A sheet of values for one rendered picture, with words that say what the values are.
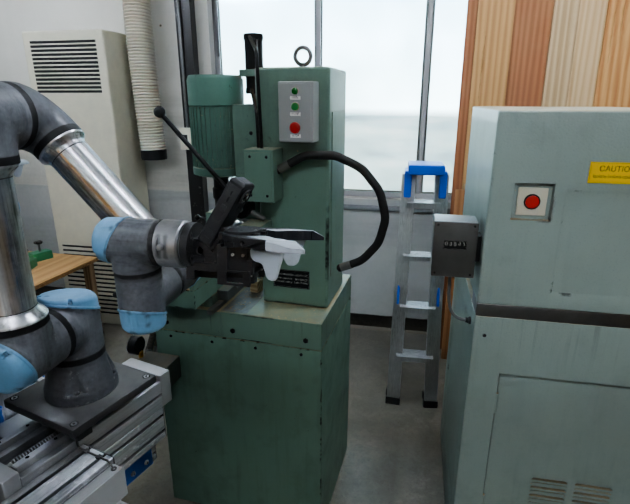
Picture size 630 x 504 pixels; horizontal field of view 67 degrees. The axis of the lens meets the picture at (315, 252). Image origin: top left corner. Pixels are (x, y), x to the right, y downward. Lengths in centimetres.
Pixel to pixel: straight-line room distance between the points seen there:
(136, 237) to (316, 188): 75
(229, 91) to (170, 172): 177
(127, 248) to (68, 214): 260
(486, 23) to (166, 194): 213
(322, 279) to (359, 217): 149
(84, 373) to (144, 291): 37
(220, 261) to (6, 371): 45
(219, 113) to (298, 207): 38
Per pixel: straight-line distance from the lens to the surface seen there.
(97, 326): 113
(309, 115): 133
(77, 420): 112
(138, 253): 78
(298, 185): 143
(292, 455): 172
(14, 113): 94
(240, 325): 152
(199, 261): 75
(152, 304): 82
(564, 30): 282
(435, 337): 236
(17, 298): 98
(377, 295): 309
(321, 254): 146
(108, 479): 110
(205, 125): 155
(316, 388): 154
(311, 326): 143
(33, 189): 390
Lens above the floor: 143
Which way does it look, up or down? 18 degrees down
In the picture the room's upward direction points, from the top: straight up
